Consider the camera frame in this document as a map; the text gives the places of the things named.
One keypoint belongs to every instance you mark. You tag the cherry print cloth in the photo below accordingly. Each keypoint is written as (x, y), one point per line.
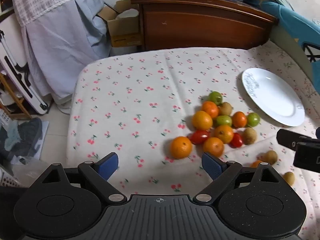
(125, 92)

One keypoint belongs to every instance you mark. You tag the cardboard box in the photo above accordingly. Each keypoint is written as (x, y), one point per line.
(122, 33)

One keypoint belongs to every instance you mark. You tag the teal printed blanket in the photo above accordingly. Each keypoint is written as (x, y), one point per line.
(295, 22)

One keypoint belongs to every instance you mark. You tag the white suitcase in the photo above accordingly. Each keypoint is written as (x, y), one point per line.
(15, 62)

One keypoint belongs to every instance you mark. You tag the white round container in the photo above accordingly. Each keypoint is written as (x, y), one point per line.
(127, 13)

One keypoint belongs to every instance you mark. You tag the green round fruit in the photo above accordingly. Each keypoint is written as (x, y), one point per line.
(253, 119)
(224, 120)
(215, 97)

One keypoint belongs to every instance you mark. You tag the grey sneaker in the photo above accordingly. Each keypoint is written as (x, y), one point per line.
(22, 135)

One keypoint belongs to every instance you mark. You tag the brown round fruit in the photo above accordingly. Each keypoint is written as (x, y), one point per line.
(225, 108)
(269, 157)
(250, 135)
(289, 177)

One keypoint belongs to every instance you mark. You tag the wooden shelf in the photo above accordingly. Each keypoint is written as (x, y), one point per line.
(15, 105)

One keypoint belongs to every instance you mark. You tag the brown wooden cabinet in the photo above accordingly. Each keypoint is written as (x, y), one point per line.
(200, 27)

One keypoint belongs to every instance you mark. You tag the light blue striped cloth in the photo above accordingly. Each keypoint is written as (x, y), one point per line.
(62, 50)

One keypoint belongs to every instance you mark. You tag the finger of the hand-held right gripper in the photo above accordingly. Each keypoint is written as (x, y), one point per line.
(290, 137)
(318, 133)

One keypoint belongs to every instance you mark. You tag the red cherry tomato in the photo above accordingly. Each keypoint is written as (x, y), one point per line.
(199, 136)
(236, 140)

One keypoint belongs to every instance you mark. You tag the orange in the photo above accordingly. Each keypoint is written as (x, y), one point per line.
(213, 147)
(223, 133)
(239, 119)
(210, 109)
(181, 147)
(202, 120)
(256, 164)

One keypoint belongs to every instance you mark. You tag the olive green cloth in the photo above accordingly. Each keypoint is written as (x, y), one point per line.
(287, 45)

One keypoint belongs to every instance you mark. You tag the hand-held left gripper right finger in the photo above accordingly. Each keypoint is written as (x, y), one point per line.
(212, 166)

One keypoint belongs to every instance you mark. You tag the white plate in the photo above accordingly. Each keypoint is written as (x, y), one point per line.
(272, 97)

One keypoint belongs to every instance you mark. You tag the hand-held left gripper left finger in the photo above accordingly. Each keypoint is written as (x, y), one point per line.
(110, 163)

